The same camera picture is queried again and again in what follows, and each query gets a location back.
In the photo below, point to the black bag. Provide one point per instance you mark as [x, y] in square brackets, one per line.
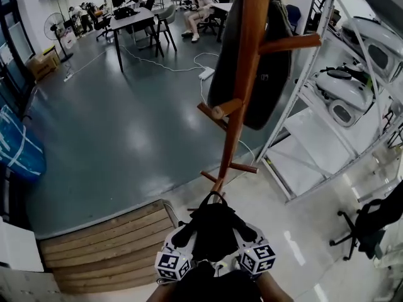
[126, 13]

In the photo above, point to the white desk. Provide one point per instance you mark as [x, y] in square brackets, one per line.
[222, 6]

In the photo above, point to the person's black clothing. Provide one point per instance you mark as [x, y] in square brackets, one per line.
[214, 286]

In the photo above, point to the white appliance with black lid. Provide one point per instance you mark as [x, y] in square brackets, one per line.
[343, 90]

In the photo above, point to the person's left forearm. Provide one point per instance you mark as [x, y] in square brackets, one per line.
[162, 294]

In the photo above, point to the black backpack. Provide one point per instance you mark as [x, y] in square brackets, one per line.
[214, 228]

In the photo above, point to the cardboard box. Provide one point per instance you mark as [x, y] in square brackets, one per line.
[42, 66]

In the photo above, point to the white power adapter block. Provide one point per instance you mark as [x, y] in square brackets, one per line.
[206, 73]

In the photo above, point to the white metal shelving unit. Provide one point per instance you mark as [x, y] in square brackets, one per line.
[302, 149]

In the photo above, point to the dark grey hanging bag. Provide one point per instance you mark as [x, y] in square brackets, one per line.
[267, 99]

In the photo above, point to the white box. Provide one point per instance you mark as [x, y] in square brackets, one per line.
[69, 39]

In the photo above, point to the black standing fan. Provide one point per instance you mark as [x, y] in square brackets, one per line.
[55, 27]

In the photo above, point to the person's right forearm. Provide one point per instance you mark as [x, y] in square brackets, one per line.
[274, 289]

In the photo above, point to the wooden plank platform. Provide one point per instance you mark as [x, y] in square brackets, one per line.
[107, 250]

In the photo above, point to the black swivel chair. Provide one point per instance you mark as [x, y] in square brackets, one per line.
[102, 22]

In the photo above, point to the white power strip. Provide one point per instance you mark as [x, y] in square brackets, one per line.
[69, 76]

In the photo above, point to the large white appliance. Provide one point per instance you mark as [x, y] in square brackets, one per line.
[371, 42]

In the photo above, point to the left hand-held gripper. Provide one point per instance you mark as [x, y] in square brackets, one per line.
[171, 263]

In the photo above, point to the wooden coat rack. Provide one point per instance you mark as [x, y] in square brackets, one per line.
[250, 42]

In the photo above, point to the blue chair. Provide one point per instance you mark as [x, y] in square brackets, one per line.
[292, 16]

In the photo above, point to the black office chair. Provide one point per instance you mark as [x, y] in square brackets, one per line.
[371, 228]

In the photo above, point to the glass entrance door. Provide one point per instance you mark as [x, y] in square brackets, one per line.
[12, 58]

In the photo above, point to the white cabinet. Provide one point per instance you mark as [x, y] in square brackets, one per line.
[19, 247]

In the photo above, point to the grey shell chair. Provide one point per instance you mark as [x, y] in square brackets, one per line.
[168, 14]

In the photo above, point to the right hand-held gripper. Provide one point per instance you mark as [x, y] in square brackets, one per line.
[258, 258]

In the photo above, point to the grey table with black legs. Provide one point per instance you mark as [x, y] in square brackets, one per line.
[141, 19]

